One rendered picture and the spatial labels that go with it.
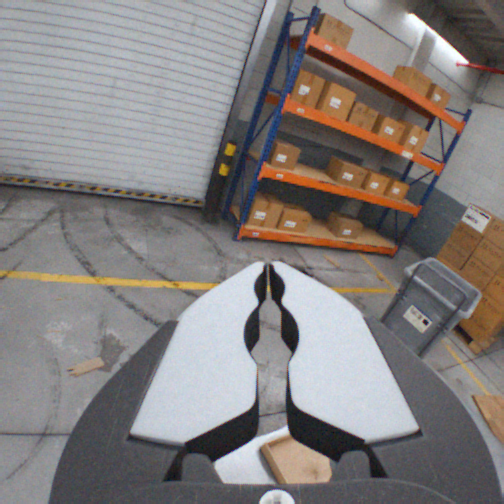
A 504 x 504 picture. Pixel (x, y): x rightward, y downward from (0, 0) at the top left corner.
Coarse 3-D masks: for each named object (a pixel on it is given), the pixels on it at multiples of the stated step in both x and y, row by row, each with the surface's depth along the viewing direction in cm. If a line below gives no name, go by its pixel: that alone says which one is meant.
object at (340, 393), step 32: (288, 288) 10; (320, 288) 10; (288, 320) 9; (320, 320) 9; (352, 320) 9; (320, 352) 8; (352, 352) 8; (288, 384) 7; (320, 384) 7; (352, 384) 7; (384, 384) 7; (288, 416) 7; (320, 416) 6; (352, 416) 6; (384, 416) 6; (320, 448) 6; (352, 448) 6
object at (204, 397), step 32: (224, 288) 10; (256, 288) 11; (192, 320) 9; (224, 320) 9; (256, 320) 10; (192, 352) 8; (224, 352) 8; (160, 384) 7; (192, 384) 7; (224, 384) 7; (256, 384) 7; (160, 416) 6; (192, 416) 6; (224, 416) 6; (256, 416) 7; (192, 448) 6; (224, 448) 6
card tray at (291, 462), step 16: (272, 448) 75; (288, 448) 76; (304, 448) 77; (272, 464) 69; (288, 464) 72; (304, 464) 73; (320, 464) 74; (288, 480) 68; (304, 480) 69; (320, 480) 70
